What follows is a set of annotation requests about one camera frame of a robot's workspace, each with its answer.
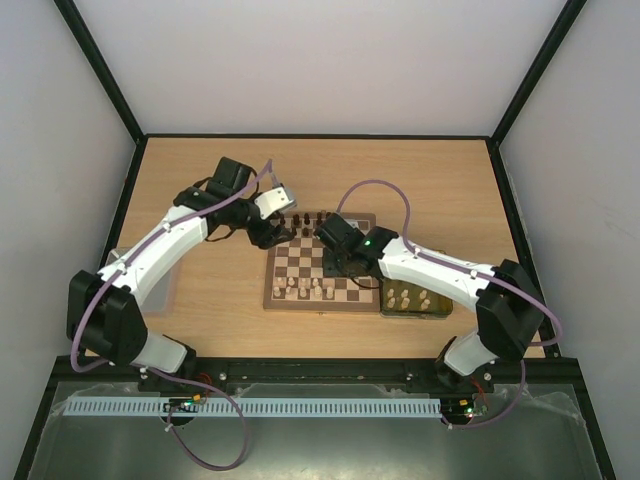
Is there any wooden chess board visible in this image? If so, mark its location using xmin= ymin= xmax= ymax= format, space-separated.
xmin=263 ymin=211 xmax=380 ymax=314

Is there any yellow tin tray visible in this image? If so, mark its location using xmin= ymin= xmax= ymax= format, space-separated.
xmin=380 ymin=277 xmax=453 ymax=320

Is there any clear plastic sheet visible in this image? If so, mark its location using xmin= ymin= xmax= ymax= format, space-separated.
xmin=28 ymin=383 xmax=600 ymax=479

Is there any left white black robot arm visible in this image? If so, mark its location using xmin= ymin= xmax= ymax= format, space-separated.
xmin=67 ymin=157 xmax=297 ymax=374

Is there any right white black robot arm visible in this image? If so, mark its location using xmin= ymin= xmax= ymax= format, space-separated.
xmin=314 ymin=213 xmax=544 ymax=392

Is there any silver metal tray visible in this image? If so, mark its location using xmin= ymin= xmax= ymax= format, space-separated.
xmin=100 ymin=246 xmax=180 ymax=317

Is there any black aluminium frame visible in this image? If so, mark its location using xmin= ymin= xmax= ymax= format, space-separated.
xmin=15 ymin=1 xmax=615 ymax=479

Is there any grey slotted cable duct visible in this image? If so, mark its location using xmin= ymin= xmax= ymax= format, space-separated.
xmin=63 ymin=396 xmax=441 ymax=418

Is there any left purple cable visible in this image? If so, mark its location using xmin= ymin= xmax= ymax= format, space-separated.
xmin=69 ymin=158 xmax=275 ymax=471

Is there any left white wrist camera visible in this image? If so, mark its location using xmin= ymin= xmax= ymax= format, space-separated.
xmin=254 ymin=186 xmax=297 ymax=219

